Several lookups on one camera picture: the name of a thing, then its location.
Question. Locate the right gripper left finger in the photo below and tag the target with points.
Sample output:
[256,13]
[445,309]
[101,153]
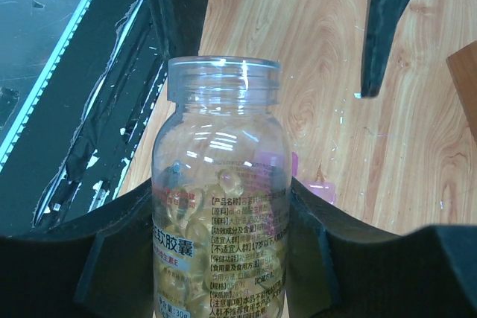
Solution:
[97,265]

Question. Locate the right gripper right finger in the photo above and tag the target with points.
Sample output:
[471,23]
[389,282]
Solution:
[339,266]

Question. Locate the pink weekly pill organizer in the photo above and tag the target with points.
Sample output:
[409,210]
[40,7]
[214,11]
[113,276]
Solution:
[324,190]

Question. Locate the clear capsule bottle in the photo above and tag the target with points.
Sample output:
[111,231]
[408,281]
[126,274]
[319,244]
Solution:
[220,177]

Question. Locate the wooden compartment tray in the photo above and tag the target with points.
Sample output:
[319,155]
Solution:
[462,67]

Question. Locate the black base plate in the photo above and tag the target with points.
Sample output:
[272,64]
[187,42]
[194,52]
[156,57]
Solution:
[72,150]

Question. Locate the grey slotted cable duct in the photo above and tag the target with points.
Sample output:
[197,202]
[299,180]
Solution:
[34,36]

